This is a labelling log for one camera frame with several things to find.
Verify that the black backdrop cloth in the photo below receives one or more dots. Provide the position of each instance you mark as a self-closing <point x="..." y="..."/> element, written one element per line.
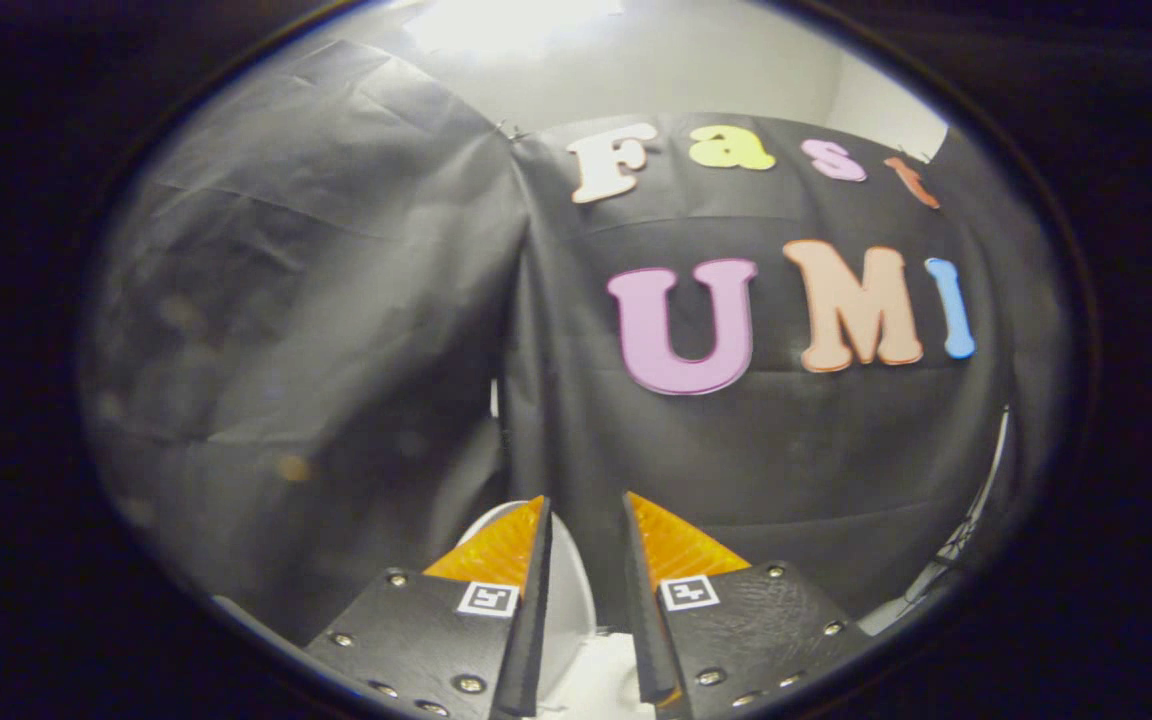
<point x="736" y="470"/>

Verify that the plain black cloth panel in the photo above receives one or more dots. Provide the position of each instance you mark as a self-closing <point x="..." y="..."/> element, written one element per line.
<point x="1036" y="330"/>
<point x="316" y="330"/>

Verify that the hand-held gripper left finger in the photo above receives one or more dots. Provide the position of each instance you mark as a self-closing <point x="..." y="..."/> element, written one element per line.
<point x="528" y="630"/>

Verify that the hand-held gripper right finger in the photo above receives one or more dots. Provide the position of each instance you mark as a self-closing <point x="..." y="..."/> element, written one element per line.
<point x="641" y="630"/>

